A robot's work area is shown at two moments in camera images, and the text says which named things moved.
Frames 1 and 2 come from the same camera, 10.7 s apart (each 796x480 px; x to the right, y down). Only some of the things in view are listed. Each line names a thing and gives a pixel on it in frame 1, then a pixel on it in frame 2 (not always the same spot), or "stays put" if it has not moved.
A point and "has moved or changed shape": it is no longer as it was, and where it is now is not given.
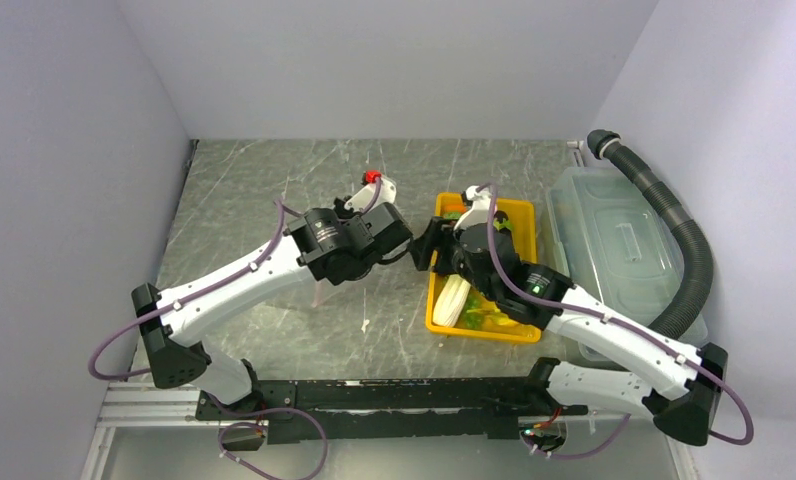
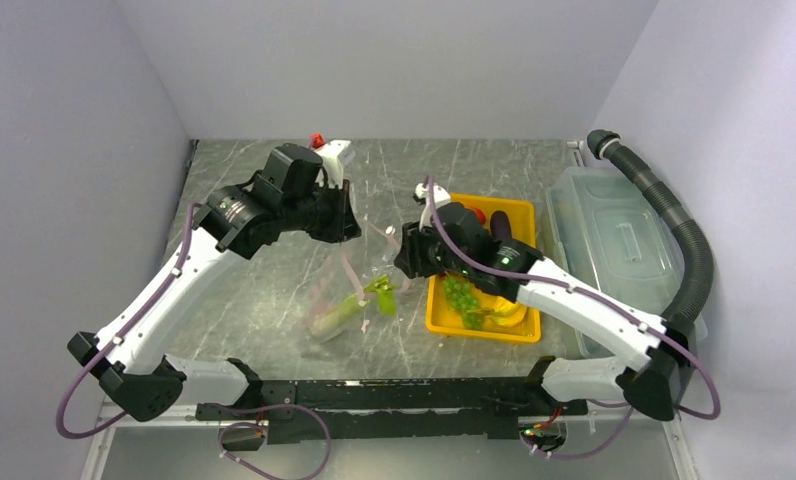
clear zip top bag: x=311 y=295 has moved or changed shape
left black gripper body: x=344 y=215 to x=321 y=214
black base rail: x=311 y=407 stays put
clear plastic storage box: x=615 y=247 stays put
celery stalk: x=452 y=296 to x=382 y=290
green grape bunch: x=474 y=320 stays put
